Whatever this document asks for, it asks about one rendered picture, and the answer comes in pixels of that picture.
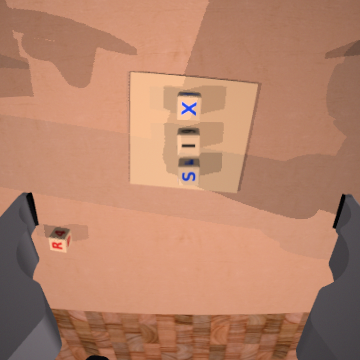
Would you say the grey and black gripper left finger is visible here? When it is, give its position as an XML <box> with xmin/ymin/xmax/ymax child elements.
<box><xmin>0</xmin><ymin>192</ymin><xmax>62</xmax><ymax>360</ymax></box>

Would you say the tan flat mat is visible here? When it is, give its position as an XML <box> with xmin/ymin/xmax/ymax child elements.
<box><xmin>130</xmin><ymin>72</ymin><xmax>258</xmax><ymax>193</ymax></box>

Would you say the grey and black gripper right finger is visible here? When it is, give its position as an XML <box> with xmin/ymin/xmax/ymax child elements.
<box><xmin>296</xmin><ymin>194</ymin><xmax>360</xmax><ymax>360</ymax></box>

